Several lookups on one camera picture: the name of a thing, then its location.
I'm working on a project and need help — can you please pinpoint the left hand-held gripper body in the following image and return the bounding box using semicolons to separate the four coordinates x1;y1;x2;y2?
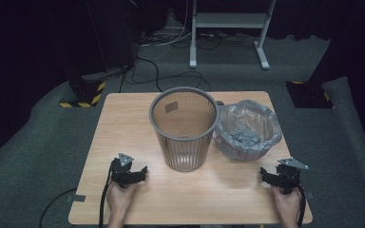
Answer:
109;152;138;190

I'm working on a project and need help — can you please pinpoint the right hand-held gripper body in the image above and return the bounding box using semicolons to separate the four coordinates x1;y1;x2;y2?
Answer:
276;157;309;195

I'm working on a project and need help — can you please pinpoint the grey translucent plastic bag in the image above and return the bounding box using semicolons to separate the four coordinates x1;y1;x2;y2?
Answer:
213;99;283;162

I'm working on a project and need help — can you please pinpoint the grey ribbed trash can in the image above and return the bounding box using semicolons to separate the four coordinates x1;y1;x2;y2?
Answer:
148;86;219;173

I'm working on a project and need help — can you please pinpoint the person's right hand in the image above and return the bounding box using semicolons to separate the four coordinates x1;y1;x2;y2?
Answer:
271;186;303;221

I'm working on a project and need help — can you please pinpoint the person's left hand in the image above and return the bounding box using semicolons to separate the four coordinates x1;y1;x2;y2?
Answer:
106;182;138;219

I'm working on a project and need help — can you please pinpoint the black yellow striped base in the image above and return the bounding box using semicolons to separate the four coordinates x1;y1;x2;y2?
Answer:
284;81;336;109
59;80;106;109

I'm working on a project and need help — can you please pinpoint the dark curtain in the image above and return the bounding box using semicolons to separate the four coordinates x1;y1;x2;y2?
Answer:
307;0;365;165
0;0;141;165

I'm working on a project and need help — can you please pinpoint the white metal stand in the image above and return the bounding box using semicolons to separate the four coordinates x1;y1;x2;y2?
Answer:
188;0;278;71

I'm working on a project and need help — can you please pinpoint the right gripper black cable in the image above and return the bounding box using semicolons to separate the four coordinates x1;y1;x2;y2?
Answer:
297;182;307;228

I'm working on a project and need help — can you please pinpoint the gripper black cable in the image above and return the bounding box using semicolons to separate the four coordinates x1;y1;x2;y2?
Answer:
98;161;114;228
297;182;307;228

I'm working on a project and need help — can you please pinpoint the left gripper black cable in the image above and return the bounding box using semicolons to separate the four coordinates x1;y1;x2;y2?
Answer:
98;161;114;228

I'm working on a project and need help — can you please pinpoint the looped black floor cable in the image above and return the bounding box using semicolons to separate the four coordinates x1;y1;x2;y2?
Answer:
118;55;212;93

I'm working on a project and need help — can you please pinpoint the white floor cable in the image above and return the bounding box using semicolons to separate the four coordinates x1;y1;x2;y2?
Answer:
138;30;193;49

